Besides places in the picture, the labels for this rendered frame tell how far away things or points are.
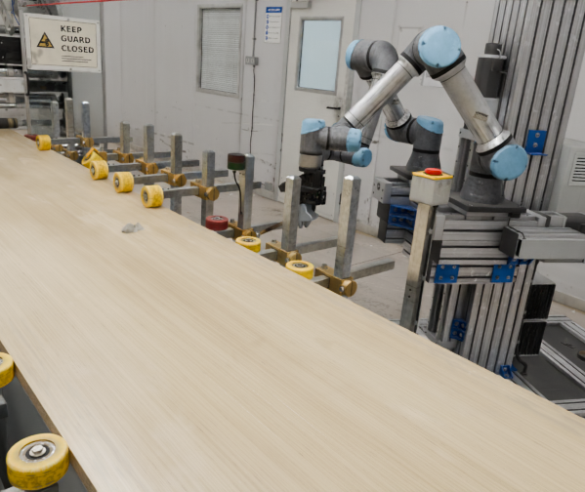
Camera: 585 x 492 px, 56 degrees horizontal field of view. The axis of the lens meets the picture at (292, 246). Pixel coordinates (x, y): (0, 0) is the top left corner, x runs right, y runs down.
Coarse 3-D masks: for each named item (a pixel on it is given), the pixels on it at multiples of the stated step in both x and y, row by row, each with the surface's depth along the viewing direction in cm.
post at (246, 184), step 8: (248, 160) 188; (248, 168) 189; (248, 176) 190; (240, 184) 193; (248, 184) 192; (248, 192) 193; (248, 200) 194; (248, 208) 195; (240, 216) 196; (248, 216) 196; (240, 224) 196; (248, 224) 197
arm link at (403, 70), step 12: (408, 48) 177; (408, 60) 176; (396, 72) 179; (408, 72) 178; (420, 72) 179; (384, 84) 180; (396, 84) 179; (372, 96) 181; (384, 96) 181; (360, 108) 182; (372, 108) 182; (348, 120) 184; (360, 120) 183
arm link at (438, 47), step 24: (432, 48) 161; (456, 48) 160; (432, 72) 167; (456, 72) 165; (456, 96) 168; (480, 96) 168; (480, 120) 169; (480, 144) 175; (504, 144) 170; (504, 168) 172
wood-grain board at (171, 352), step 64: (0, 192) 206; (64, 192) 213; (128, 192) 221; (0, 256) 146; (64, 256) 150; (128, 256) 154; (192, 256) 158; (256, 256) 162; (0, 320) 113; (64, 320) 115; (128, 320) 118; (192, 320) 120; (256, 320) 122; (320, 320) 125; (384, 320) 127; (64, 384) 94; (128, 384) 95; (192, 384) 97; (256, 384) 98; (320, 384) 100; (384, 384) 102; (448, 384) 103; (512, 384) 105; (128, 448) 80; (192, 448) 81; (256, 448) 82; (320, 448) 83; (384, 448) 84; (448, 448) 86; (512, 448) 87; (576, 448) 88
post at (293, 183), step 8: (288, 176) 173; (296, 176) 172; (288, 184) 173; (296, 184) 172; (288, 192) 173; (296, 192) 173; (288, 200) 174; (296, 200) 174; (288, 208) 174; (296, 208) 175; (288, 216) 175; (296, 216) 176; (288, 224) 176; (296, 224) 177; (288, 232) 176; (296, 232) 178; (288, 240) 177; (288, 248) 178
